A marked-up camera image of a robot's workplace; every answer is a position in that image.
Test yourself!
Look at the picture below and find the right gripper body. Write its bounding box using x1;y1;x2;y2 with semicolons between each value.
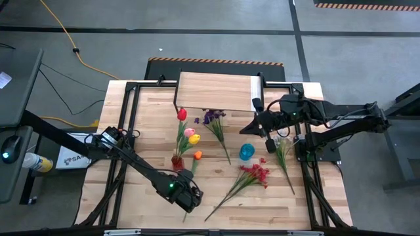
252;97;288;154

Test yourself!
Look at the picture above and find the yellow artificial tulip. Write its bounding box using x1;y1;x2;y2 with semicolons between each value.
178;133;201;158

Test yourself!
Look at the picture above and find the grey desk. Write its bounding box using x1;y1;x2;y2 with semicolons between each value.
0;49;44;204

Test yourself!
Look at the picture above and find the teal glass vase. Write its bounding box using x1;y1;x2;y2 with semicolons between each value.
238;142;256;162

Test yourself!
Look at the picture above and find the white artificial flower bunch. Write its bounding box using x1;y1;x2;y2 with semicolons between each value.
273;135;296;196

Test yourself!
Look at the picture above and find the purple artificial flower bunch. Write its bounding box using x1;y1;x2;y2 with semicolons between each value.
193;109;232;166

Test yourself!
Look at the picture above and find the red artificial flower bunch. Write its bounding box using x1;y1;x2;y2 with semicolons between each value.
203;157;272;223

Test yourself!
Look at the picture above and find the dark grey furniture frame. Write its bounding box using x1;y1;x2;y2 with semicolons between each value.
382;81;420;191

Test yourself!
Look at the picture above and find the red artificial tulip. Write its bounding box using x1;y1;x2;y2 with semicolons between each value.
175;107;188;159

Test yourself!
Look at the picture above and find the wooden board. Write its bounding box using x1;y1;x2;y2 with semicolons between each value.
173;71;266;114

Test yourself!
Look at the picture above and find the black computer mouse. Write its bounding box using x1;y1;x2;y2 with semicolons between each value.
1;134;22;165

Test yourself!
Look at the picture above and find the plastic bottle yellow label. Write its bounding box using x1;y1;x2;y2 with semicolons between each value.
22;152;54;174

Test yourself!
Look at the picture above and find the black metal strut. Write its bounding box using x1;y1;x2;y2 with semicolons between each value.
21;109;99;158

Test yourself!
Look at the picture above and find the thin black floor cable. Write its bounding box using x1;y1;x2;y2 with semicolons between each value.
39;62;106;93
38;69;106;116

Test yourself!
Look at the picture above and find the red glass vase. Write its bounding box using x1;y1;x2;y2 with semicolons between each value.
171;155;186;172

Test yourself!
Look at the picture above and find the white paper sheet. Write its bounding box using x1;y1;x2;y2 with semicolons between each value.
0;71;13;90

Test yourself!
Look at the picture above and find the yellow extension cable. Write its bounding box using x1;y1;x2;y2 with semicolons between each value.
39;0;121;128

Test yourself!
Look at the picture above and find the silver bracket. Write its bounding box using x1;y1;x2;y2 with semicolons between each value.
287;230;325;236
103;228;142;236

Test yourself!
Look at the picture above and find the pink artificial tulip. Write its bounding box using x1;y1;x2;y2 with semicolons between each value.
177;127;196;158

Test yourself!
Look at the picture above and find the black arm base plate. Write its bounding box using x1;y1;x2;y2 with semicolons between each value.
296;130;342;163

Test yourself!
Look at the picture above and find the orange artificial tulip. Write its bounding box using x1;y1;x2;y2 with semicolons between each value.
182;149;203;224

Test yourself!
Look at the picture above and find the white cardboard box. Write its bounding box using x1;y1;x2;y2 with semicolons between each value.
54;132;95;170

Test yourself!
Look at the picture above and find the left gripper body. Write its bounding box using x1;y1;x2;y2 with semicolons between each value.
177;169;204;214

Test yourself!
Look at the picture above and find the black mat hazard striped edge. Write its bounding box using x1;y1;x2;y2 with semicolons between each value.
313;0;420;12
144;57;286;83

